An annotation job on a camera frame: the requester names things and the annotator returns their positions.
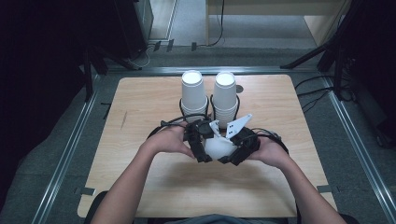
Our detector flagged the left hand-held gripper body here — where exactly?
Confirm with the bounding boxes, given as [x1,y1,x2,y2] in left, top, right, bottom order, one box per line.
[183,119,224,147]

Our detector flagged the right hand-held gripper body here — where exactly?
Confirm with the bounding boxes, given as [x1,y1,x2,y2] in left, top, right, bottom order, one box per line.
[225,113,262,157]

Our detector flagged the single white paper cup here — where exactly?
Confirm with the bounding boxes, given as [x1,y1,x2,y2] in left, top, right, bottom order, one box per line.
[204,135,238,161]

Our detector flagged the stack of white paper cups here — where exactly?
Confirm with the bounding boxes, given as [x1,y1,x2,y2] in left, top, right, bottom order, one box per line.
[212,71,239,129]
[180,69,209,123]

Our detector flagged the person's right hand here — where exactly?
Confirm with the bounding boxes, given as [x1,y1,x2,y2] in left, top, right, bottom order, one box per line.
[247,135,292,169]

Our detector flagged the person's left hand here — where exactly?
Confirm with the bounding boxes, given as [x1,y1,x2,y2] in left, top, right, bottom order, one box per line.
[139,124,196,159]

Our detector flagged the person's grey clothing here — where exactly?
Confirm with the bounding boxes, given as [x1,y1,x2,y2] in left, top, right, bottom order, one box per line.
[162,213,269,224]

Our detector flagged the grey tape piece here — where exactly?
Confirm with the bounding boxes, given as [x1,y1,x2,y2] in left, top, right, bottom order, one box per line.
[74,186,96,197]
[316,184,341,194]

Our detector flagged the black metal stand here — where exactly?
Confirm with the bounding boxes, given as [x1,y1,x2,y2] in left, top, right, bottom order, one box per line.
[81,46,142,103]

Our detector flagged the black cabinet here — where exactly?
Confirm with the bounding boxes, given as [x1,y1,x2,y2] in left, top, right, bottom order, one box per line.
[114,0,154,59]

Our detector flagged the black tripod stand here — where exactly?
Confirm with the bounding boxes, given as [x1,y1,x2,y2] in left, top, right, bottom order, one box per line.
[279,0,366,101]

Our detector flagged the light wooden furniture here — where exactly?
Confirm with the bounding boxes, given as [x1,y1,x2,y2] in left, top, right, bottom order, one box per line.
[205,0,353,48]

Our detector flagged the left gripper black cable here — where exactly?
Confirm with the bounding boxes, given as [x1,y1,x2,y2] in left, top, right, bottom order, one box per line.
[147,113,213,140]

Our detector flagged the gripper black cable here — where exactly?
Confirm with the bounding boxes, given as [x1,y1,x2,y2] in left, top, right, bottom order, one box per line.
[147,113,213,140]
[251,127,290,155]

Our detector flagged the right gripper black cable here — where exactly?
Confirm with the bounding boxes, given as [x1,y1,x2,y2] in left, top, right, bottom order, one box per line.
[251,127,290,155]

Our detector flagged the metal floor rail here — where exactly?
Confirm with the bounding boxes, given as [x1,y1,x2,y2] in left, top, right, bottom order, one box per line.
[30,74,105,224]
[321,76,396,224]
[105,65,316,76]

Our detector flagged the black floor cables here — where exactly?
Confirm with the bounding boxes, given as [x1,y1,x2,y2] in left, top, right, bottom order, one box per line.
[293,74,357,114]

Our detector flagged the white floor cable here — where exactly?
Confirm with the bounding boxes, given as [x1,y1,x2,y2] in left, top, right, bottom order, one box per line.
[128,43,157,70]

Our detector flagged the hanging black cable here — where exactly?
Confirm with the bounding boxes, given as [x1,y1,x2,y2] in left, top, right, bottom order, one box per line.
[206,0,226,48]

